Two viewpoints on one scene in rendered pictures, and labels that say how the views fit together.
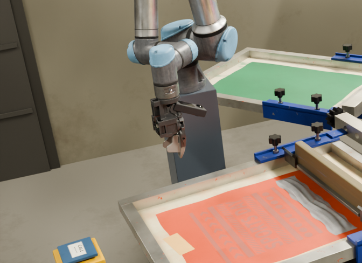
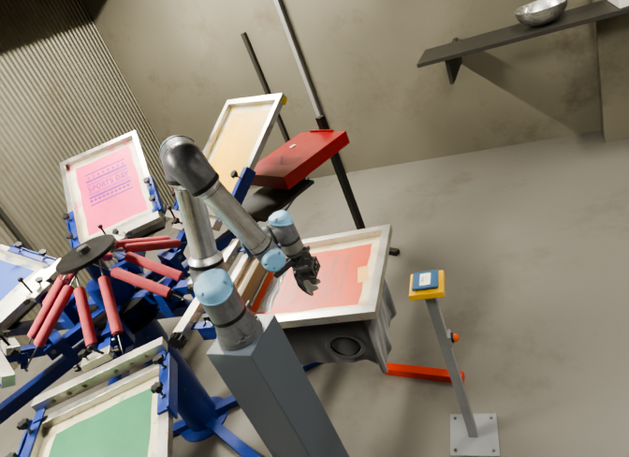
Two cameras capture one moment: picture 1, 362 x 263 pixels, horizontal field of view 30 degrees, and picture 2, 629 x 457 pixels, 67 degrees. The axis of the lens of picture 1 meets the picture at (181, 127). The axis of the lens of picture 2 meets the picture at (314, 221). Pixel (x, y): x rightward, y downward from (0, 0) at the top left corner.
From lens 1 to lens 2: 312 cm
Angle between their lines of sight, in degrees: 115
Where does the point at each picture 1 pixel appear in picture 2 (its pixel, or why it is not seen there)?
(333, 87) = (89, 434)
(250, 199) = (297, 298)
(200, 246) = (354, 269)
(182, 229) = (352, 285)
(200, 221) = (338, 287)
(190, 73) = not seen: hidden behind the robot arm
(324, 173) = (256, 277)
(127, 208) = (373, 299)
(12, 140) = not seen: outside the picture
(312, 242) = not seen: hidden behind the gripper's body
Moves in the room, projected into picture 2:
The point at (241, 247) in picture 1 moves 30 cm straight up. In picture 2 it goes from (336, 262) to (313, 208)
